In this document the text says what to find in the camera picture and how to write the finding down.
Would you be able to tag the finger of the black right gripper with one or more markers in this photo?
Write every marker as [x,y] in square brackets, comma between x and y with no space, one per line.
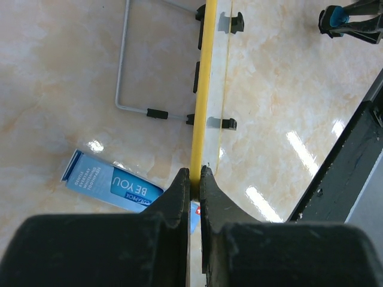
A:
[369,7]
[369,30]

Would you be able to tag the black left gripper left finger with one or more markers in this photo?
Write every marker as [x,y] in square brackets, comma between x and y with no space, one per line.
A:
[150,248]

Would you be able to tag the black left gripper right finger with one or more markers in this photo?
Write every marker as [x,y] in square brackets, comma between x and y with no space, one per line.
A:
[238,250]

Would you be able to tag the blue black whiteboard eraser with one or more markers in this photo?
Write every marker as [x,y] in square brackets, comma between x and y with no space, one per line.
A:
[330,18]

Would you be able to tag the yellow framed whiteboard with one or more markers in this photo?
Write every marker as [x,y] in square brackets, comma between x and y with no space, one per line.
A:
[210,95]

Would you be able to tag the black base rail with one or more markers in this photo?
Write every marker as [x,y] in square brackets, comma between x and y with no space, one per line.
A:
[339,180]

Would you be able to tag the grey wire board stand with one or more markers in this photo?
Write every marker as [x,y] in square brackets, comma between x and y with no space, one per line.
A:
[159,63]

